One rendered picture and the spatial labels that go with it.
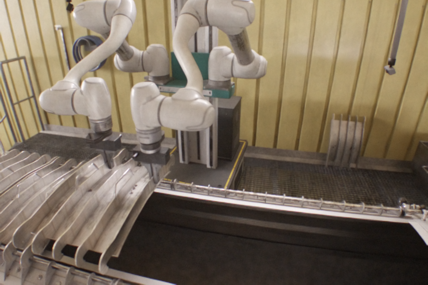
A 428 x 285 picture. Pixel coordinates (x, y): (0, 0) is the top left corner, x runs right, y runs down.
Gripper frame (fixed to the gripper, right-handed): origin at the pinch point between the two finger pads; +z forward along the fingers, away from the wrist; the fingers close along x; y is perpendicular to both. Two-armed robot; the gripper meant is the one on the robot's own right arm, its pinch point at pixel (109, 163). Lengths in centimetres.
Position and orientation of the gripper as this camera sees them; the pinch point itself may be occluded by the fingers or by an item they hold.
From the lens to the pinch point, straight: 122.3
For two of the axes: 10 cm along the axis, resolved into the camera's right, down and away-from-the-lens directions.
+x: -9.8, -0.9, 1.9
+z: 0.0, 9.1, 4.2
